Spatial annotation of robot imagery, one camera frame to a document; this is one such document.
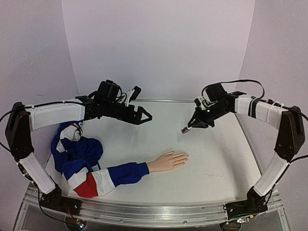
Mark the aluminium rail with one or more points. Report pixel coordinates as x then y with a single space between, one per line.
160 216
165 100

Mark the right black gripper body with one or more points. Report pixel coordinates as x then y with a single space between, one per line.
199 117

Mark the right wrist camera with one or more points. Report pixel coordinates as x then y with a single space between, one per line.
203 102

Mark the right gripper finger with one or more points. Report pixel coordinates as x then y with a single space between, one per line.
193 118
199 124

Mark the aluminium front rail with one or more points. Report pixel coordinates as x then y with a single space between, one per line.
160 216

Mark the mannequin hand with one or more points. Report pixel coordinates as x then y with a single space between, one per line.
168 161

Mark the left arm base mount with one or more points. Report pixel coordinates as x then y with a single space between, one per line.
56 202

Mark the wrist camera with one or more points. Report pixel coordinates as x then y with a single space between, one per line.
132 95
203 102

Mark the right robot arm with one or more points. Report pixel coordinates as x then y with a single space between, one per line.
215 102

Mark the blue white red jacket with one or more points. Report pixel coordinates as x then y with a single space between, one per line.
77 157

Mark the aluminium back rail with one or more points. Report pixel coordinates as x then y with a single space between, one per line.
165 100

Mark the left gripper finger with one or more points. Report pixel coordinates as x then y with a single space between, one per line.
143 118
142 112

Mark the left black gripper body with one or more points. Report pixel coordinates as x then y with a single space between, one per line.
126 117

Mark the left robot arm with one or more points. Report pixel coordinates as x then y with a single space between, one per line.
108 101

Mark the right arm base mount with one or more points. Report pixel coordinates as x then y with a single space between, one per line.
253 205

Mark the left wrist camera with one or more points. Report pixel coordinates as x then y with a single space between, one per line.
132 95

